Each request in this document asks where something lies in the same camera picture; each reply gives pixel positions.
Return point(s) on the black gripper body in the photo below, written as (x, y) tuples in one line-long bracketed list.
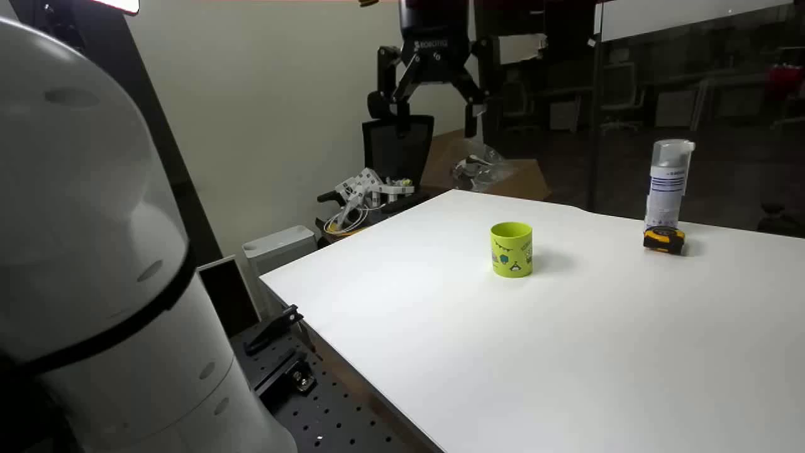
[(436, 30)]

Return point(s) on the red object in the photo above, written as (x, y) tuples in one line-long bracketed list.
[(785, 82)]

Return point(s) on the white spray can clear cap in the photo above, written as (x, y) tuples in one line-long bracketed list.
[(668, 191)]

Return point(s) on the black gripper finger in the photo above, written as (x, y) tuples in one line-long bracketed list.
[(389, 96), (472, 110)]

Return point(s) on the black flat panel block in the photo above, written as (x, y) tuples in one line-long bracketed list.
[(228, 295)]

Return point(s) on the green printed mug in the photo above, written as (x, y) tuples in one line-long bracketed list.
[(512, 250)]

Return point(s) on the black clamp lever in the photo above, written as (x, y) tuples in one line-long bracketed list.
[(273, 329)]

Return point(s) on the clear plastic bag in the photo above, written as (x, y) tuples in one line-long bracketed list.
[(482, 167)]

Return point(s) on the bright lamp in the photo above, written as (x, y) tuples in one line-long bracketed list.
[(119, 6)]

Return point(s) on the black metal bracket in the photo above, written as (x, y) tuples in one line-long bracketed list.
[(283, 373)]

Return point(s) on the black perforated breadboard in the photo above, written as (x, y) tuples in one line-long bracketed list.
[(335, 420)]

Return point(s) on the grey box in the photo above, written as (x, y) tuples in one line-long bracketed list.
[(277, 247)]

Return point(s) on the white black robotic hand gadget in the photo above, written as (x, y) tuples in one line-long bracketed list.
[(362, 198)]

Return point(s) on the white board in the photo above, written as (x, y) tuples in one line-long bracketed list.
[(687, 17)]

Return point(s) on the black office chair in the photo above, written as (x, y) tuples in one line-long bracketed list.
[(399, 152)]

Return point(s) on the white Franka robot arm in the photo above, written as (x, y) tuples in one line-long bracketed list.
[(92, 254)]

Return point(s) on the yellow black tape measure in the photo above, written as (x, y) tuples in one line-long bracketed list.
[(665, 241)]

